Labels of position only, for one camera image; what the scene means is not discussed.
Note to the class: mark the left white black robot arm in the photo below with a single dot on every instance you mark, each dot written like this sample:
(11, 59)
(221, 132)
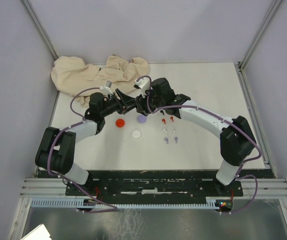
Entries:
(57, 147)

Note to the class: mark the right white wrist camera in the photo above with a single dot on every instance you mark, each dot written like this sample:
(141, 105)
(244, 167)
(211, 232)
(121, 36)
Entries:
(143, 84)

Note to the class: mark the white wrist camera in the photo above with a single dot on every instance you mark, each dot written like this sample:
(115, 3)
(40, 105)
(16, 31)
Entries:
(143, 84)
(106, 88)

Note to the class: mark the beige crumpled cloth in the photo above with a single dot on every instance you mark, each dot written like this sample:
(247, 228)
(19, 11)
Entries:
(71, 74)

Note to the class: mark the purple round charging case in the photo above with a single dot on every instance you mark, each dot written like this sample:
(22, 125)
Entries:
(141, 119)

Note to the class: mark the aluminium corner post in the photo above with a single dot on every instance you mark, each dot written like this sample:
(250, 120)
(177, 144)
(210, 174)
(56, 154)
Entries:
(28, 7)
(267, 20)

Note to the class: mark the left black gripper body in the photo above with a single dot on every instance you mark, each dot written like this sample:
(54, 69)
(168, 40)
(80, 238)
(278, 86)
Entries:
(113, 105)

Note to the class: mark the right aluminium corner post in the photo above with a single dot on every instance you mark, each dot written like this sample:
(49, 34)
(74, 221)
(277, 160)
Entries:
(267, 20)

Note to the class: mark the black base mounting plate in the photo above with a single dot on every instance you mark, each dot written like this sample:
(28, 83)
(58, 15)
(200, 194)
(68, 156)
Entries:
(153, 187)

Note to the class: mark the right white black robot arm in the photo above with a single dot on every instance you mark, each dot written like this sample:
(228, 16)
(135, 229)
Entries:
(236, 139)

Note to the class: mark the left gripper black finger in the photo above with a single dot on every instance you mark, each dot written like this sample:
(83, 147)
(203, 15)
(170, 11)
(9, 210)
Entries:
(128, 107)
(124, 98)

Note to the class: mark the left aluminium corner post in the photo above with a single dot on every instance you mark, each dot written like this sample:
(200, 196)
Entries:
(28, 7)

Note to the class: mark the aluminium frame rail front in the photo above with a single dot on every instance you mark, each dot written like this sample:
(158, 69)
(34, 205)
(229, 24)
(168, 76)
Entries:
(55, 188)

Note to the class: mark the red round charging case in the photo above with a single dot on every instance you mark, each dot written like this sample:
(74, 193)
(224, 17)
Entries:
(120, 123)

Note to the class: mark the white round charging case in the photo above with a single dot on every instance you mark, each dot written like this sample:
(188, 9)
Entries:
(136, 134)

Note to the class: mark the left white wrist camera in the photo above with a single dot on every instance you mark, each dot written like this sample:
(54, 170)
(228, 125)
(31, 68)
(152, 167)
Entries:
(106, 88)

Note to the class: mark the white sheet corner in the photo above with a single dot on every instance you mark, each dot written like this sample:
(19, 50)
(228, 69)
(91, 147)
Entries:
(39, 233)

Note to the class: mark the control box with leds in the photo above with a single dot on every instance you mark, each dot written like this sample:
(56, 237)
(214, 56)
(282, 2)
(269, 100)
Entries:
(225, 205)

